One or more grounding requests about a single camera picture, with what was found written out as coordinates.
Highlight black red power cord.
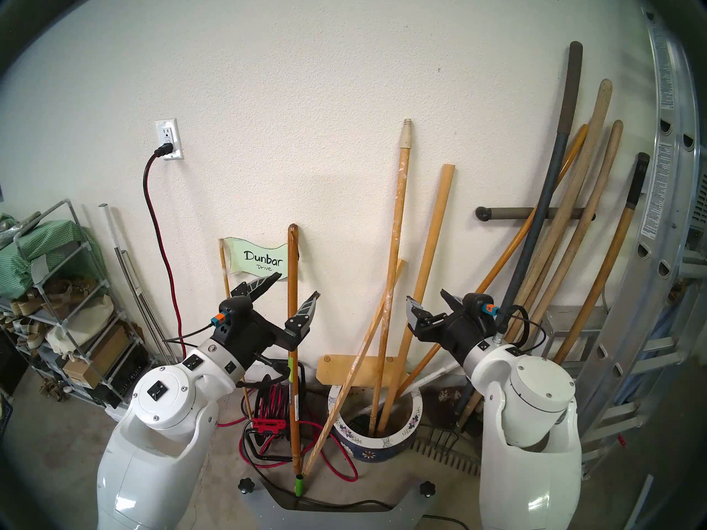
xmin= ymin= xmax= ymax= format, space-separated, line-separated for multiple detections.
xmin=143 ymin=141 xmax=188 ymax=358

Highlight wooden handle with black grip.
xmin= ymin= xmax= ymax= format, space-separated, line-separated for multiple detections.
xmin=552 ymin=152 xmax=651 ymax=367

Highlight thin square wooden stick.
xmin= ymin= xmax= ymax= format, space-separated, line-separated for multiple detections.
xmin=303 ymin=258 xmax=407 ymax=475

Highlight glossy orange rake handle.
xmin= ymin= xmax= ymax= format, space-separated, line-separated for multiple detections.
xmin=351 ymin=124 xmax=590 ymax=436

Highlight thick light wooden pole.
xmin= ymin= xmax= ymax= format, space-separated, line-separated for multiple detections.
xmin=377 ymin=163 xmax=456 ymax=437

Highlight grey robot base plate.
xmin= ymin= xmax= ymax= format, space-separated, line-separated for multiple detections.
xmin=238 ymin=478 xmax=442 ymax=530

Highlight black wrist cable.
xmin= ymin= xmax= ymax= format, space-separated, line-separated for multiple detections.
xmin=493 ymin=305 xmax=547 ymax=354
xmin=162 ymin=323 xmax=216 ymax=345

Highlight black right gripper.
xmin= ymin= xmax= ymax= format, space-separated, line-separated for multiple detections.
xmin=406 ymin=289 xmax=498 ymax=367

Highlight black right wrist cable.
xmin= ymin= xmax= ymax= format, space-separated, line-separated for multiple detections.
xmin=493 ymin=305 xmax=547 ymax=354

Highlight chrome metal rod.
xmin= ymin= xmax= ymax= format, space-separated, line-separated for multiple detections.
xmin=114 ymin=247 xmax=178 ymax=364

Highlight tan woven sandal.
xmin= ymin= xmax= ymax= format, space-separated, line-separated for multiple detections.
xmin=49 ymin=279 xmax=103 ymax=304
xmin=7 ymin=291 xmax=51 ymax=315

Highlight black floor cable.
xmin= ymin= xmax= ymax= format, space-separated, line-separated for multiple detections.
xmin=241 ymin=424 xmax=398 ymax=510

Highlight dark handle with grey grip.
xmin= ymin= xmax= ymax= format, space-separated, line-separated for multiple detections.
xmin=456 ymin=40 xmax=584 ymax=419

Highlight green checkered cloth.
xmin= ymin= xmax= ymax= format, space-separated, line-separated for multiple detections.
xmin=0 ymin=219 xmax=107 ymax=299

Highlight black rod with green tip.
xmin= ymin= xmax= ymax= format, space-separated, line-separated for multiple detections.
xmin=287 ymin=357 xmax=306 ymax=497

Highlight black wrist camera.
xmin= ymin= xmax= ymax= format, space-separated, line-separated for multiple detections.
xmin=212 ymin=297 xmax=254 ymax=333
xmin=463 ymin=293 xmax=500 ymax=321

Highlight brown stick with hole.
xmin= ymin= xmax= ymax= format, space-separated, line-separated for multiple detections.
xmin=287 ymin=223 xmax=303 ymax=477

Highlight paint-speckled pole with threaded tip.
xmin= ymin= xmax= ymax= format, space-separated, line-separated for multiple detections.
xmin=368 ymin=118 xmax=415 ymax=437

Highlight metal rake head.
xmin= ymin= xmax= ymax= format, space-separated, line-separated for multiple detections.
xmin=411 ymin=428 xmax=482 ymax=477

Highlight grey metal step stool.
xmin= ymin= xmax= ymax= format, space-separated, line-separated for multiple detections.
xmin=541 ymin=305 xmax=608 ymax=364

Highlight Dunbar Drive flag sign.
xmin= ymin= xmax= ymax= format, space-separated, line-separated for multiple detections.
xmin=219 ymin=236 xmax=290 ymax=419

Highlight plywood board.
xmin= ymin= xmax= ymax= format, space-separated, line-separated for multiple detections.
xmin=317 ymin=354 xmax=409 ymax=389

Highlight long pale wooden handle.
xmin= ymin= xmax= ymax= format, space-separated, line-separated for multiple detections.
xmin=458 ymin=79 xmax=614 ymax=427

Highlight grey metal shoe rack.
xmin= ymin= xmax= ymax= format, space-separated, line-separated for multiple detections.
xmin=0 ymin=199 xmax=151 ymax=419

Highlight red extension cord reel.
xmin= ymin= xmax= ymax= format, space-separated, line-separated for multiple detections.
xmin=217 ymin=375 xmax=360 ymax=484

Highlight white wall outlet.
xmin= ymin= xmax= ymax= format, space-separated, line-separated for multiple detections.
xmin=155 ymin=118 xmax=184 ymax=161

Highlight grey wall hook bar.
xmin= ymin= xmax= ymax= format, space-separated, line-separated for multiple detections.
xmin=475 ymin=206 xmax=597 ymax=222

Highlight black box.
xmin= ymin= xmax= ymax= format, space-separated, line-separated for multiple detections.
xmin=87 ymin=355 xmax=151 ymax=408

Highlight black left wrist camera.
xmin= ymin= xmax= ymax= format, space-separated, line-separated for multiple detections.
xmin=212 ymin=297 xmax=254 ymax=333

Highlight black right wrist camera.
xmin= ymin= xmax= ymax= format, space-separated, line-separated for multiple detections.
xmin=463 ymin=293 xmax=500 ymax=321

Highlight white cloth bag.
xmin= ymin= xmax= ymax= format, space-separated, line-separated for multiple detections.
xmin=45 ymin=294 xmax=115 ymax=353

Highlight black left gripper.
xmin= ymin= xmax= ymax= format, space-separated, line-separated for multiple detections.
xmin=213 ymin=273 xmax=321 ymax=370

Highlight brown cardboard box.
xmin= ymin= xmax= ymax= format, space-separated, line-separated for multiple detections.
xmin=62 ymin=325 xmax=131 ymax=389

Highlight floral ceramic pot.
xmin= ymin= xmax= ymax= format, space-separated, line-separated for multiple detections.
xmin=328 ymin=384 xmax=425 ymax=463

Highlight white strappy sandal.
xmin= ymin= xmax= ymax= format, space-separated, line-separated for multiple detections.
xmin=10 ymin=315 xmax=46 ymax=347

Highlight white and metal poles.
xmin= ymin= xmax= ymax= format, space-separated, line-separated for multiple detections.
xmin=98 ymin=203 xmax=167 ymax=365

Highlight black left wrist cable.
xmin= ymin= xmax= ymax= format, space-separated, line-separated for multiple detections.
xmin=162 ymin=323 xmax=216 ymax=345

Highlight aluminium ladder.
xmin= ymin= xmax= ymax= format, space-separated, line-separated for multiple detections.
xmin=569 ymin=7 xmax=707 ymax=469

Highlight silver glitter shoe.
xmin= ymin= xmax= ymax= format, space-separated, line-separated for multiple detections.
xmin=0 ymin=211 xmax=43 ymax=249

